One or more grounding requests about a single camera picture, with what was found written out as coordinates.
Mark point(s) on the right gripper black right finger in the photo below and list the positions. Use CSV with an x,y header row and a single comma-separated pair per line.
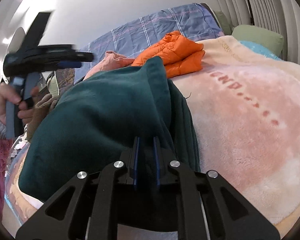
x,y
203,205

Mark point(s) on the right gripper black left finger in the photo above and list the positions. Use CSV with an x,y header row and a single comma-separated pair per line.
x,y
91,206

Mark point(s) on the dark green fleece jacket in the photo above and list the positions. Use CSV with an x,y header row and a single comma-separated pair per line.
x,y
97,119

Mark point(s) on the left hand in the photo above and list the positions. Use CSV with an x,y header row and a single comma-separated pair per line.
x,y
9,94

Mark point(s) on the green pillow at left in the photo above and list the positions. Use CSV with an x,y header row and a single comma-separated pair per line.
x,y
52,86

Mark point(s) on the green pillow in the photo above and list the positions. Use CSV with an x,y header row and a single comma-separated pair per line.
x,y
52,86
269,39

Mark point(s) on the dark patterned pillow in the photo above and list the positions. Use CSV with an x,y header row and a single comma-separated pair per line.
x,y
65,79

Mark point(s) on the brown folded fleece garment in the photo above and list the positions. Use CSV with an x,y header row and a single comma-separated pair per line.
x,y
41,110

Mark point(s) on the pink folded quilted jacket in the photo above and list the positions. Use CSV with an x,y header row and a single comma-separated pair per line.
x,y
111,61

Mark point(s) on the cream pink plush blanket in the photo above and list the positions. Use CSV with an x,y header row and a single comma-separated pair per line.
x,y
245,110

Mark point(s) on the orange folded puffer jacket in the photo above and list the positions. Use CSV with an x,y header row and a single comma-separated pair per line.
x,y
180,55

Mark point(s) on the light blue bed sheet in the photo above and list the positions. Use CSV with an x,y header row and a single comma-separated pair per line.
x,y
259,49

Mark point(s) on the blue plaid quilt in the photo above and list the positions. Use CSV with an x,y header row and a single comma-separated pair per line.
x,y
194,21

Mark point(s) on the grey white curtain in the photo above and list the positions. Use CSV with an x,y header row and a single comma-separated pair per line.
x,y
280,16

